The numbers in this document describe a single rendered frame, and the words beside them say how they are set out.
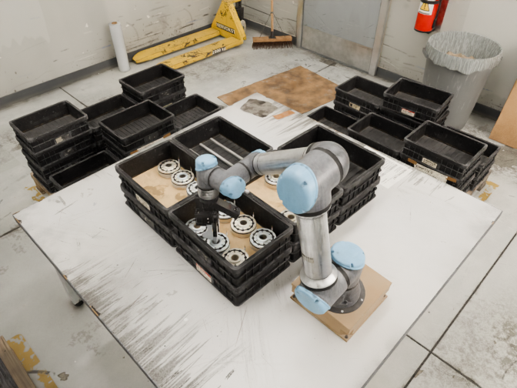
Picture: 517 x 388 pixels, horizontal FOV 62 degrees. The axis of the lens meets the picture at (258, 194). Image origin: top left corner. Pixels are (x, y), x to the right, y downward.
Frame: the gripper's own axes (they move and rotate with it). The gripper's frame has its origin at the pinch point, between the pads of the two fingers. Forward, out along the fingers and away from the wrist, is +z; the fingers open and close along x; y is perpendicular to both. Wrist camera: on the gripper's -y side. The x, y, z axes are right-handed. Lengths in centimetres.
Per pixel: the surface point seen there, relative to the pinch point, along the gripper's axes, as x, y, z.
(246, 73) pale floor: -318, 3, 51
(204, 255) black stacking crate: 9.3, 4.1, 0.7
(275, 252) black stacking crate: 7.2, -22.1, 0.6
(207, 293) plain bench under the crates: 13.6, 3.5, 16.8
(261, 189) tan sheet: -30.8, -16.7, -1.1
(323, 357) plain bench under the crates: 38, -39, 20
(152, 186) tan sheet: -31.8, 32.0, -1.3
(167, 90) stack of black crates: -177, 55, 13
